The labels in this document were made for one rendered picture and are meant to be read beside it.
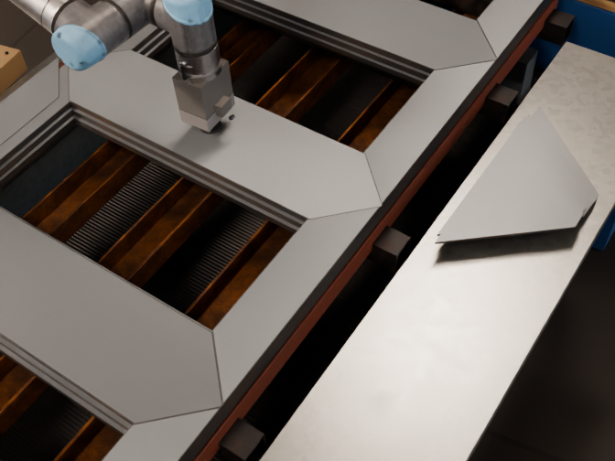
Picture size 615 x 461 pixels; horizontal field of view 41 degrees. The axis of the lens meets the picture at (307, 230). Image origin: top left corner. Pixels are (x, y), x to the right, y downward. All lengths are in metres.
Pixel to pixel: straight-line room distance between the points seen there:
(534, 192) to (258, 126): 0.52
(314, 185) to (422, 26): 0.49
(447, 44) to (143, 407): 0.94
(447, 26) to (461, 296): 0.61
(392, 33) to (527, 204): 0.47
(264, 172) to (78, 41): 0.39
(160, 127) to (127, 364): 0.50
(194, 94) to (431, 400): 0.65
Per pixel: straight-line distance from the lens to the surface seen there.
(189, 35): 1.38
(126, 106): 1.64
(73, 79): 1.74
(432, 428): 1.31
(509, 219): 1.50
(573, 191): 1.58
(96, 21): 1.38
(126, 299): 1.34
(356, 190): 1.43
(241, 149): 1.52
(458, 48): 1.72
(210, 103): 1.48
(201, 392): 1.23
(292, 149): 1.50
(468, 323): 1.41
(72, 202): 1.74
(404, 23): 1.77
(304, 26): 1.79
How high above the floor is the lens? 1.93
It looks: 51 degrees down
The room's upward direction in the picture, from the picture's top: 4 degrees counter-clockwise
